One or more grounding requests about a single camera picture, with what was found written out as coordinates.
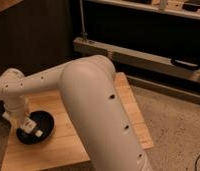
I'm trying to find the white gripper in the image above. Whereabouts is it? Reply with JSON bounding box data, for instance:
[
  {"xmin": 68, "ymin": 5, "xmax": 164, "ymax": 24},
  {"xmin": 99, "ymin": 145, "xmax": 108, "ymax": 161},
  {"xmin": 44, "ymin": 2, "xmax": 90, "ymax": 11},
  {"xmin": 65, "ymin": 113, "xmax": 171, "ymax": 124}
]
[{"xmin": 2, "ymin": 103, "xmax": 29, "ymax": 128}]

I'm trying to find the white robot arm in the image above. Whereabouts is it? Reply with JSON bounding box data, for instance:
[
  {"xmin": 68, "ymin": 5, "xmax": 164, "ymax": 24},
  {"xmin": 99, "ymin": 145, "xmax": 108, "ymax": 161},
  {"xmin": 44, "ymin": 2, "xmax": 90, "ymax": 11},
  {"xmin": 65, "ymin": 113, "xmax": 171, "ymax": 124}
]
[{"xmin": 0, "ymin": 55, "xmax": 153, "ymax": 171}]

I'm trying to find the black ceramic bowl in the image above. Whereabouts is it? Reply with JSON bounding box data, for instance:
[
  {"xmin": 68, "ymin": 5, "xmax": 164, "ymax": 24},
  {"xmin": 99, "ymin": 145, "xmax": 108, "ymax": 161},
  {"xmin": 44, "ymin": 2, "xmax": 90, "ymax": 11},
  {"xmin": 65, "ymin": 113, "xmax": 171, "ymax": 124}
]
[{"xmin": 16, "ymin": 111, "xmax": 54, "ymax": 145}]

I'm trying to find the wooden table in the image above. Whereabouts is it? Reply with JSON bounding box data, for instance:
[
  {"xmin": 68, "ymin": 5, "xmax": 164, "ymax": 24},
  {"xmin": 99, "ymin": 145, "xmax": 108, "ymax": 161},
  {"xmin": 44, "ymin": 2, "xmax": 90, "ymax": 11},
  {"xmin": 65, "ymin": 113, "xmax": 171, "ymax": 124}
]
[{"xmin": 1, "ymin": 72, "xmax": 154, "ymax": 171}]

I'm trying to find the metal pole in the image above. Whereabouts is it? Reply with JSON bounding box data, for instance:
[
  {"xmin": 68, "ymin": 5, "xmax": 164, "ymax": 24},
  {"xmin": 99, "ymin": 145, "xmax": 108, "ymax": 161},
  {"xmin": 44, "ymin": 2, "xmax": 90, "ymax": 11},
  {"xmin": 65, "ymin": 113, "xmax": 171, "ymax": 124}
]
[{"xmin": 79, "ymin": 0, "xmax": 87, "ymax": 41}]

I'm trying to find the wooden shelf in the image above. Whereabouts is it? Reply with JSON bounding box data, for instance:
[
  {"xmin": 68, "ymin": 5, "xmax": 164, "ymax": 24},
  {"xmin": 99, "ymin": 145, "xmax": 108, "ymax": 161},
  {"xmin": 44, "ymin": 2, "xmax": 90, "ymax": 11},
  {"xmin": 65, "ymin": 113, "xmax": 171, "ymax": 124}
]
[{"xmin": 88, "ymin": 0, "xmax": 200, "ymax": 20}]

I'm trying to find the grey metal rail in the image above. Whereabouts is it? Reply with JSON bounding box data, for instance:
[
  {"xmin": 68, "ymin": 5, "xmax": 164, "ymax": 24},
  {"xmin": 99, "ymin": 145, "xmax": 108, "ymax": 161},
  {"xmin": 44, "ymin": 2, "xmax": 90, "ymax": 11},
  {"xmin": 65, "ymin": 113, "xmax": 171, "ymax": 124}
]
[{"xmin": 73, "ymin": 37, "xmax": 200, "ymax": 83}]

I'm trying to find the black handle object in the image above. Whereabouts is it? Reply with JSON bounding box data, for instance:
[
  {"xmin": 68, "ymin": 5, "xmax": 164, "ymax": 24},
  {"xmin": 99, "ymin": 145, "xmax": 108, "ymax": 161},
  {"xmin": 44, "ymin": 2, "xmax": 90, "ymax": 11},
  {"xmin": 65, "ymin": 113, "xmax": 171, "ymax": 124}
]
[{"xmin": 170, "ymin": 58, "xmax": 200, "ymax": 71}]

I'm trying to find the black cable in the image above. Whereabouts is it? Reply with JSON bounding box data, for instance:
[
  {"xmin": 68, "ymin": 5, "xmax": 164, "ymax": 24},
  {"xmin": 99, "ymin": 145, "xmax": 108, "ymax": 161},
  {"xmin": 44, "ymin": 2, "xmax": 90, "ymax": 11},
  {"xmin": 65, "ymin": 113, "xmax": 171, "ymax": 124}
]
[{"xmin": 193, "ymin": 150, "xmax": 200, "ymax": 171}]

